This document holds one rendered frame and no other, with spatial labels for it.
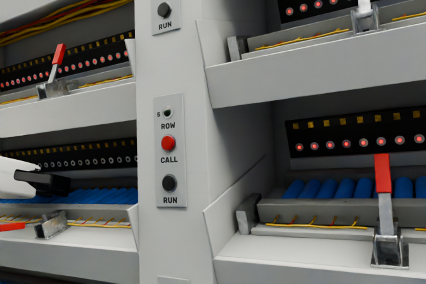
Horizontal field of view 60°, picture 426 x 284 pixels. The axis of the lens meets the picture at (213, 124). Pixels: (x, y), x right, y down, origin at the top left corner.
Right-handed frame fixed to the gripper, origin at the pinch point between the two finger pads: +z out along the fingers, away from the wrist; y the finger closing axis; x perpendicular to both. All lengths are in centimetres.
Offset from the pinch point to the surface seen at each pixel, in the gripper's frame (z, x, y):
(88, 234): -3.1, -7.2, 13.8
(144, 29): -11.2, 16.2, 26.6
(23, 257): -4.4, -10.9, 3.1
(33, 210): -1.9, -4.1, -0.4
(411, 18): -6, 13, 54
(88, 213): -1.7, -4.4, 11.7
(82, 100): -9.4, 9.4, 15.7
